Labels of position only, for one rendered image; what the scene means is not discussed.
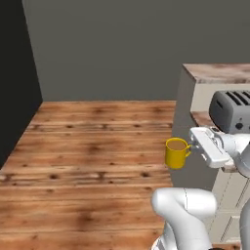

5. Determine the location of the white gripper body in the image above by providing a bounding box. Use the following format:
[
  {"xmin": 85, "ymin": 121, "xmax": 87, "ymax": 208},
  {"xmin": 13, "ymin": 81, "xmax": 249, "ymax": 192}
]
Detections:
[{"xmin": 188, "ymin": 126, "xmax": 231, "ymax": 169}]

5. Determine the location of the yellow coffee mug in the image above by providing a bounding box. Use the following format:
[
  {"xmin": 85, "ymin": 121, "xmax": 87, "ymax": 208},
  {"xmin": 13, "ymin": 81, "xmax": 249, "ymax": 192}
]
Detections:
[{"xmin": 164, "ymin": 137, "xmax": 192, "ymax": 170}]

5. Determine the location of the beige counter cabinet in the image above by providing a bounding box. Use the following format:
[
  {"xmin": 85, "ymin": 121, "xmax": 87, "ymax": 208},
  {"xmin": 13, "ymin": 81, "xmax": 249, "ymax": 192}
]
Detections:
[{"xmin": 170, "ymin": 62, "xmax": 250, "ymax": 246}]

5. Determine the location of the grey toaster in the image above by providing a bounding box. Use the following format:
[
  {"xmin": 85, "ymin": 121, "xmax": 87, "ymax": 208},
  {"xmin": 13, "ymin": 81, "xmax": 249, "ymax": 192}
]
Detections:
[{"xmin": 208, "ymin": 90, "xmax": 250, "ymax": 135}]

